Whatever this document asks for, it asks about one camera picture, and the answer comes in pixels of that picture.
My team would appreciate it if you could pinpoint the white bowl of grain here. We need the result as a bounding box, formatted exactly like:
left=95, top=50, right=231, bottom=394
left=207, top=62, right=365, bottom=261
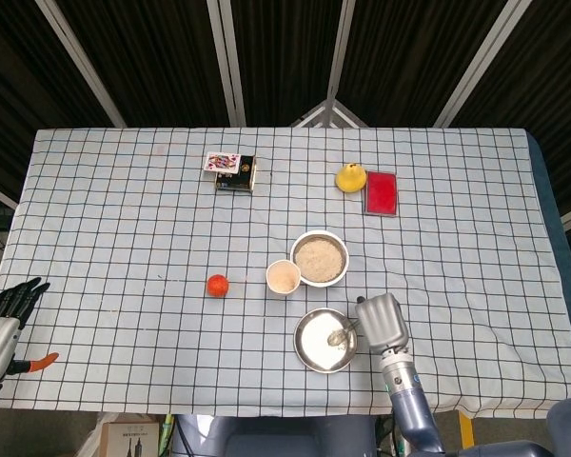
left=289, top=229, right=350, bottom=288

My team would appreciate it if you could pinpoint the playing card deck box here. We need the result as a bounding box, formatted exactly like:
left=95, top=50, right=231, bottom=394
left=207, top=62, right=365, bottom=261
left=212, top=154, right=258, bottom=193

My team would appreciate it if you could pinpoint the blue-grey robot torso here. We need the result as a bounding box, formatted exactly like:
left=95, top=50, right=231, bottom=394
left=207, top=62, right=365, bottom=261
left=170, top=413, right=380, bottom=457

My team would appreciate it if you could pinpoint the white aluminium frame post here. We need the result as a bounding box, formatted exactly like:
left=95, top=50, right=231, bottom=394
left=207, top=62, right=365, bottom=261
left=432, top=0, right=529, bottom=129
left=326, top=0, right=358, bottom=126
left=206, top=0, right=247, bottom=128
left=34, top=0, right=128, bottom=129

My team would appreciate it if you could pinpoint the metal spoon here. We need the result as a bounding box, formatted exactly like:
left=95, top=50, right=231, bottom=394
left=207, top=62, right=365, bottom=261
left=326, top=319, right=363, bottom=348

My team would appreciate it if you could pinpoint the queen playing card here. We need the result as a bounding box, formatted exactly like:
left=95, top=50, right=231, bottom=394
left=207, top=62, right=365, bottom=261
left=202, top=150, right=242, bottom=174

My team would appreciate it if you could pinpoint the steel plate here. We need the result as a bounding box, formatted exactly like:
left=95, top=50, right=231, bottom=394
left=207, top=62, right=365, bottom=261
left=293, top=308, right=359, bottom=374

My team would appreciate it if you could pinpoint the white triangular frame brace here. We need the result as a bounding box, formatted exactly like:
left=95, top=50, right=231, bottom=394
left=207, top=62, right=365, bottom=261
left=289, top=98, right=368, bottom=128

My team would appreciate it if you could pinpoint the red stamp pad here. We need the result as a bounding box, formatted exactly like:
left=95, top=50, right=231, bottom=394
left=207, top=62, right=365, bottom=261
left=361, top=169, right=401, bottom=219

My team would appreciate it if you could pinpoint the white paper cup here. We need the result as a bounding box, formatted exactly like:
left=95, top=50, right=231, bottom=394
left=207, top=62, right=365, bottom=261
left=266, top=259, right=302, bottom=296

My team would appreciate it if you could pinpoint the checkered tablecloth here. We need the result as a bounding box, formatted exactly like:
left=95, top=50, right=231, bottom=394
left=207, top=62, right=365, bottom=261
left=0, top=126, right=571, bottom=420

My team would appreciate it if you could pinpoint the yellow pear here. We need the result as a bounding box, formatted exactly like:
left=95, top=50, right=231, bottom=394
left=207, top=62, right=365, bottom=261
left=334, top=162, right=368, bottom=193

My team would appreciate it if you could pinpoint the cardboard box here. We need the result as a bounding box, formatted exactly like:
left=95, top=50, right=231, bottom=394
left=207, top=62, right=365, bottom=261
left=99, top=421, right=161, bottom=457

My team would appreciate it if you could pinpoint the orange fruit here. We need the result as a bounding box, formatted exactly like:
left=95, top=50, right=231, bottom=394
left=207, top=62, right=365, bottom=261
left=206, top=273, right=230, bottom=298

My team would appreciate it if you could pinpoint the yellow table leg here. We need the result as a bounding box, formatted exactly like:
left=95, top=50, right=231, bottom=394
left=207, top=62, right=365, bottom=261
left=458, top=412, right=476, bottom=449

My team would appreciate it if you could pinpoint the dark blue under cloth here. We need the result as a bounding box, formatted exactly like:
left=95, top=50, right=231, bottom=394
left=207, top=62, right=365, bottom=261
left=524, top=130, right=571, bottom=334

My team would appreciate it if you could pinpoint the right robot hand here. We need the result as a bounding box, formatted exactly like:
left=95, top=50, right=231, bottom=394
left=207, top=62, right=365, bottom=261
left=354, top=292, right=410, bottom=353

